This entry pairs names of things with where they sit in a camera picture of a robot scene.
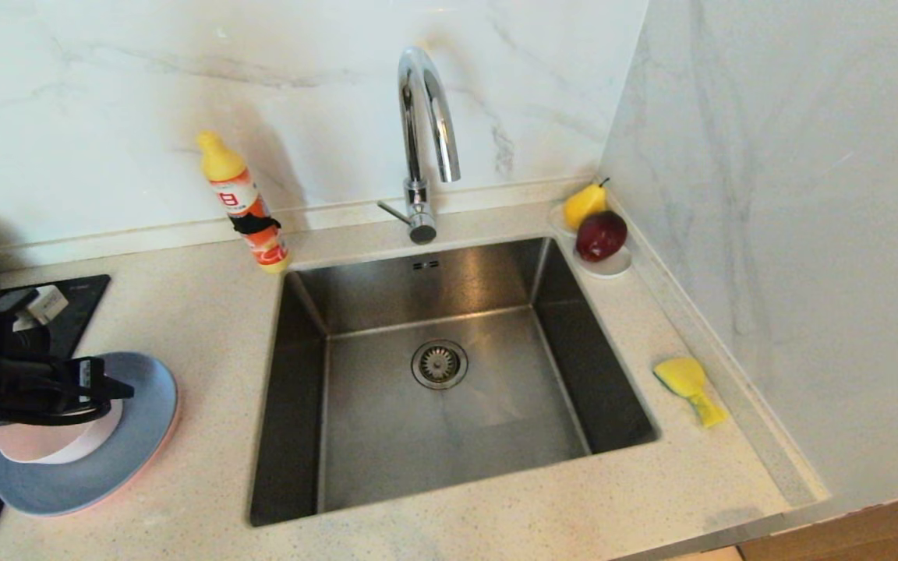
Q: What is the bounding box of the blue-grey plate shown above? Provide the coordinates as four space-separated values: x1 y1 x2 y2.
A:
0 351 179 517

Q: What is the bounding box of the pale pink bowl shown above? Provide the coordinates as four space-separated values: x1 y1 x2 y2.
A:
0 397 124 465

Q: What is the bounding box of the pink plate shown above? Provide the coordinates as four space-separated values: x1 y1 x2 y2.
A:
20 397 182 519

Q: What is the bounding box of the yellow-capped orange dish soap bottle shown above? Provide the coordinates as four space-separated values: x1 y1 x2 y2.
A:
198 131 292 273

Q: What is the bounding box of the chrome gooseneck faucet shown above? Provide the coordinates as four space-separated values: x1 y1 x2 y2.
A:
377 47 462 245

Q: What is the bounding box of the yellow fish-shaped sponge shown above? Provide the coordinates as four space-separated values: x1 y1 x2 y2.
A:
653 357 730 429

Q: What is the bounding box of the stainless steel sink basin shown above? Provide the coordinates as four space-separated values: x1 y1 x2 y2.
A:
250 236 661 527

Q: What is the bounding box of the black induction cooktop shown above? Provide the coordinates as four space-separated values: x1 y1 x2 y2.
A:
0 274 112 561

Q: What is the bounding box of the round metal drain strainer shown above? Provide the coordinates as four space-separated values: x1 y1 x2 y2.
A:
412 340 469 390

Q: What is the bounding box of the yellow pear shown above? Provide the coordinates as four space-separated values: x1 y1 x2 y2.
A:
562 178 611 232

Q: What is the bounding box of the dark red apple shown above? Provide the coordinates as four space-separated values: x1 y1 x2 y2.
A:
575 211 628 263

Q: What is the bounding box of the small white dish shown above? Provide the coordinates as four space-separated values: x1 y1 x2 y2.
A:
548 204 634 279

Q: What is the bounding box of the light wooden cabinet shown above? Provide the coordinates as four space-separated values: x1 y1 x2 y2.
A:
737 483 898 561

